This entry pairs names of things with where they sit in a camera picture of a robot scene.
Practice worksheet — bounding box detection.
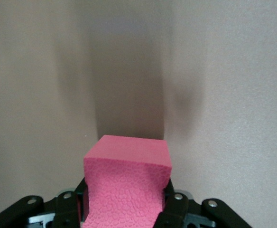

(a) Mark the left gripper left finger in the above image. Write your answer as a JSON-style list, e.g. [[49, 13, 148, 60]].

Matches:
[[0, 177, 88, 228]]

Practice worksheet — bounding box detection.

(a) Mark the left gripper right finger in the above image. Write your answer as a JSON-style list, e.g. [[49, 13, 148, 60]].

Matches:
[[154, 179, 250, 228]]

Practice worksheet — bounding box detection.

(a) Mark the red foam cube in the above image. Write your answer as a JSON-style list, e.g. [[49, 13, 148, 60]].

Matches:
[[83, 134, 173, 228]]

